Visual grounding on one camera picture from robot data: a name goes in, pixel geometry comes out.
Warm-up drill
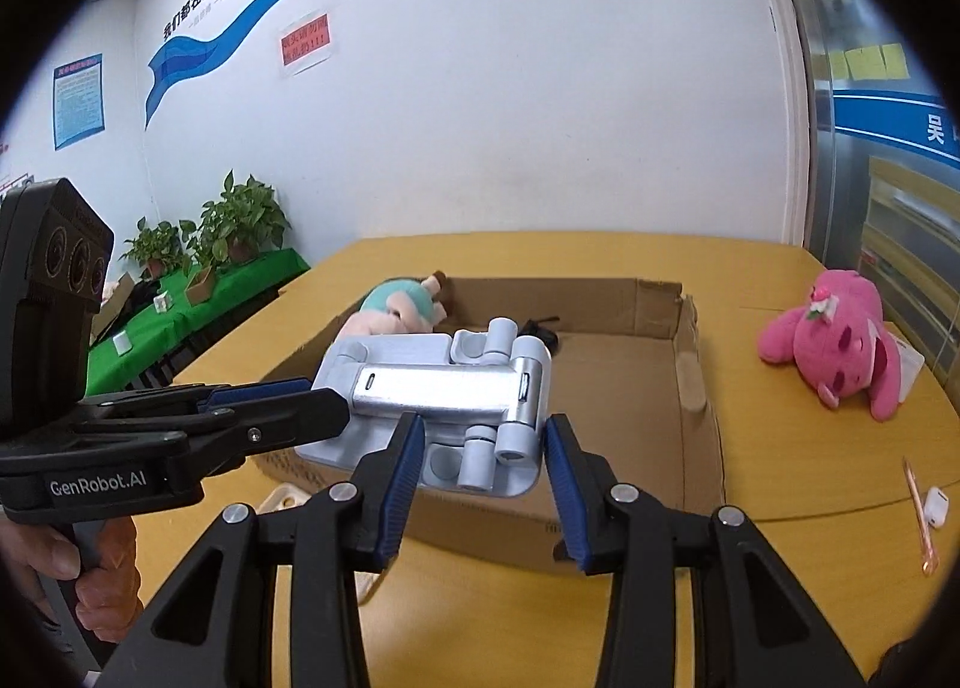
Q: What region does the small potted green plant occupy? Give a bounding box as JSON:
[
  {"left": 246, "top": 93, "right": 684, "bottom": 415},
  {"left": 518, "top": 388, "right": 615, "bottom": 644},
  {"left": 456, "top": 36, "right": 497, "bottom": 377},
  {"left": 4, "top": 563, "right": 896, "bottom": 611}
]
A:
[{"left": 120, "top": 217, "right": 197, "bottom": 278}]

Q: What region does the small black object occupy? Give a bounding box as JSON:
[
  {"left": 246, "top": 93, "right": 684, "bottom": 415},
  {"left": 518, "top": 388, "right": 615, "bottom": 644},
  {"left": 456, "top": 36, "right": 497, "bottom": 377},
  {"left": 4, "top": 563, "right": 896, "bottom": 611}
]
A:
[{"left": 520, "top": 315, "right": 562, "bottom": 351}]

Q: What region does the wooden desk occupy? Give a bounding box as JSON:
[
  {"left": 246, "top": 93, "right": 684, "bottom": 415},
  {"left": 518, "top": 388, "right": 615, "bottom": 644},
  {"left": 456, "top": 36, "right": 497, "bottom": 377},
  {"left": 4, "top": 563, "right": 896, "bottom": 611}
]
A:
[{"left": 131, "top": 230, "right": 960, "bottom": 688}]

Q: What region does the pink bear plush toy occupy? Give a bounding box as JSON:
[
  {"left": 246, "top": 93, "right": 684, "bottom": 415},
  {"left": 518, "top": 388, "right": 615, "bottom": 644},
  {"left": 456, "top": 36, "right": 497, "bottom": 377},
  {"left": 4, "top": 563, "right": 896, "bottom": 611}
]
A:
[{"left": 757, "top": 268, "right": 923, "bottom": 423}]

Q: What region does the open brown carton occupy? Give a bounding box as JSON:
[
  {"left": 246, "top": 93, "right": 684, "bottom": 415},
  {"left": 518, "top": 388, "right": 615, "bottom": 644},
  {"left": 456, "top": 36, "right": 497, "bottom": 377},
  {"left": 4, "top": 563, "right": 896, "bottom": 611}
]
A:
[{"left": 90, "top": 273, "right": 137, "bottom": 345}]

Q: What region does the blue wall poster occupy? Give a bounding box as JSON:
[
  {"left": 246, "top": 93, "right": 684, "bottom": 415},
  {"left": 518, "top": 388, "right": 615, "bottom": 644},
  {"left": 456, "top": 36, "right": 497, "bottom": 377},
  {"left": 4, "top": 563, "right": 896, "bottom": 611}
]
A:
[{"left": 52, "top": 53, "right": 104, "bottom": 151}]

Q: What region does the red wall sign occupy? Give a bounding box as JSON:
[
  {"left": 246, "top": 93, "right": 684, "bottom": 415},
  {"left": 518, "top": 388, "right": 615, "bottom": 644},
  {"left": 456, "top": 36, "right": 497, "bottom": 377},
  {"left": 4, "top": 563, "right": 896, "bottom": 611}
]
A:
[{"left": 280, "top": 13, "right": 332, "bottom": 76}]

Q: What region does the large potted green plant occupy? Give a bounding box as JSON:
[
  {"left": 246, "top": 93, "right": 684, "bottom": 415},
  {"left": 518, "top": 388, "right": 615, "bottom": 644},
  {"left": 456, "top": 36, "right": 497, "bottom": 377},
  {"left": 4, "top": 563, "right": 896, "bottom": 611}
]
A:
[{"left": 196, "top": 170, "right": 292, "bottom": 265}]

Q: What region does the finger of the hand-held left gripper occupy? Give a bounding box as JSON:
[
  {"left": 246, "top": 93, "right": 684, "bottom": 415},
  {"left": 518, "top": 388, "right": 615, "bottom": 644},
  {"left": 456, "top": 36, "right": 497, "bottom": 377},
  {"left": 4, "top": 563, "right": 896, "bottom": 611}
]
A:
[
  {"left": 182, "top": 388, "right": 352, "bottom": 483},
  {"left": 79, "top": 377, "right": 314, "bottom": 434}
]

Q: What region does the table with green cloth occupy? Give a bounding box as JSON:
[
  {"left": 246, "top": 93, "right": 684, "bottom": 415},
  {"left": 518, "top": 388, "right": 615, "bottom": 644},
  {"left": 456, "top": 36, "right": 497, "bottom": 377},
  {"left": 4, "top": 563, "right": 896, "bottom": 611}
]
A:
[{"left": 85, "top": 247, "right": 311, "bottom": 396}]

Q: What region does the person's left hand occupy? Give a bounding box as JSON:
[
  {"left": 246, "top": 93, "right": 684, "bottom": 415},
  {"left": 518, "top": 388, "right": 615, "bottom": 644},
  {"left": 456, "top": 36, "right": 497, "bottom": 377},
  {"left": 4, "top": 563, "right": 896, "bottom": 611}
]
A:
[{"left": 0, "top": 512, "right": 147, "bottom": 648}]

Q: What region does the grey folding stand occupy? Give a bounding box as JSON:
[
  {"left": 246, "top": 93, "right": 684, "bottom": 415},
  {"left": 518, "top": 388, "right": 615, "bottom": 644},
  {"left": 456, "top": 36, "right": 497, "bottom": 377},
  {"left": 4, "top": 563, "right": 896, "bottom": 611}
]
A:
[{"left": 294, "top": 317, "right": 554, "bottom": 501}]

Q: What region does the glass door with blue band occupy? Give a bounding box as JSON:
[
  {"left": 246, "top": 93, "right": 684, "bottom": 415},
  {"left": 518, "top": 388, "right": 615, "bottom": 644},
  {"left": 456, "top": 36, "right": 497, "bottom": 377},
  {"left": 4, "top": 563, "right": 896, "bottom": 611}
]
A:
[{"left": 780, "top": 0, "right": 960, "bottom": 374}]

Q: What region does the blue wave wall decal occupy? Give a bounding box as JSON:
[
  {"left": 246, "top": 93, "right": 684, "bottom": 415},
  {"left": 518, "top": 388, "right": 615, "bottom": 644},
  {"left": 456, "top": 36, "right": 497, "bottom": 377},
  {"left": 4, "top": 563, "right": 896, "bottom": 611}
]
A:
[{"left": 144, "top": 0, "right": 646, "bottom": 130}]

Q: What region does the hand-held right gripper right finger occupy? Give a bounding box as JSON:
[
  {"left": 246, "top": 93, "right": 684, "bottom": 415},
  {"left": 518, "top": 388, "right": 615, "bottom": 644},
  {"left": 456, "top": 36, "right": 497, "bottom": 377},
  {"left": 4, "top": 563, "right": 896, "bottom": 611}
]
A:
[{"left": 544, "top": 414, "right": 867, "bottom": 688}]

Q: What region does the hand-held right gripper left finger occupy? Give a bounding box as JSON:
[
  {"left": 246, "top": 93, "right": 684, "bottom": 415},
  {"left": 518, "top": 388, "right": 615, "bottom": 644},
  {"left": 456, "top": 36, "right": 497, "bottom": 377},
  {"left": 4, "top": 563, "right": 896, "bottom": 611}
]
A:
[{"left": 96, "top": 410, "right": 427, "bottom": 688}]

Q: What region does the pink pen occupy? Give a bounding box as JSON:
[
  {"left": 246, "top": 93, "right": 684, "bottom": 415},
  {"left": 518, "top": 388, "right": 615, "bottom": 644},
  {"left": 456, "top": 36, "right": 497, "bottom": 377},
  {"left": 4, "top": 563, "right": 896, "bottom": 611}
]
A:
[{"left": 902, "top": 457, "right": 942, "bottom": 575}]

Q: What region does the brown cardboard box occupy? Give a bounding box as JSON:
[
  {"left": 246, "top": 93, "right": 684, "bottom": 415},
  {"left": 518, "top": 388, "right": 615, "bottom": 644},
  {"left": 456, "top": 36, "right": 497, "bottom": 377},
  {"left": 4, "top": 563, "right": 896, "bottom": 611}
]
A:
[{"left": 259, "top": 275, "right": 727, "bottom": 576}]

